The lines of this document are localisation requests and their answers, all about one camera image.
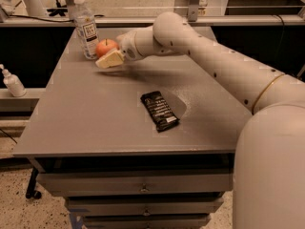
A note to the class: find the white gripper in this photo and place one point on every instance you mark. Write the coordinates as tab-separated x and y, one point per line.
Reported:
128	46

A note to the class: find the red apple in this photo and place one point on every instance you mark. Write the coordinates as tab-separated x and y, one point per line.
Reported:
105	46

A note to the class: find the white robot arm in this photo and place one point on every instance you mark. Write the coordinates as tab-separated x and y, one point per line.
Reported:
269	156

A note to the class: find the clear plastic water bottle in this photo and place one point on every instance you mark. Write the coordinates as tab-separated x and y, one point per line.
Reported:
86	28

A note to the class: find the white spray bottle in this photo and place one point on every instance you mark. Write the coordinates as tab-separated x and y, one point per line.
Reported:
12	82

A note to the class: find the black snack bar wrapper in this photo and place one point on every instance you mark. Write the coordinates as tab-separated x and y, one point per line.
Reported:
159	111

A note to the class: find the grey drawer cabinet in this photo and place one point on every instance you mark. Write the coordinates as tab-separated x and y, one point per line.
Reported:
94	143

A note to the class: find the grey metal post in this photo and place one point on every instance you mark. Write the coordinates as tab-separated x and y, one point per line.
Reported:
193	6

